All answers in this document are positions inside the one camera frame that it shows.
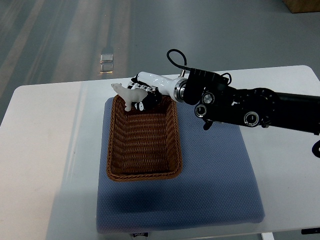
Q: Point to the wooden box corner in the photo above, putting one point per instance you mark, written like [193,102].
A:
[302,6]

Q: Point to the white bear figurine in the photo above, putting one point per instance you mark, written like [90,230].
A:
[129,95]

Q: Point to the metal floor socket plate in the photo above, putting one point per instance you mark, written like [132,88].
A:
[106,57]

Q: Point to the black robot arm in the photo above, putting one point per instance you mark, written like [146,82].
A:
[214,100]

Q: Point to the blue fabric cushion mat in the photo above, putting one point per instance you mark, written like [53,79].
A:
[217,184]

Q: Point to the brown wicker basket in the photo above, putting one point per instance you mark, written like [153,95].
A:
[143,145]

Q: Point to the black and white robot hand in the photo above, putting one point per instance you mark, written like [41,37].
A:
[156,86]

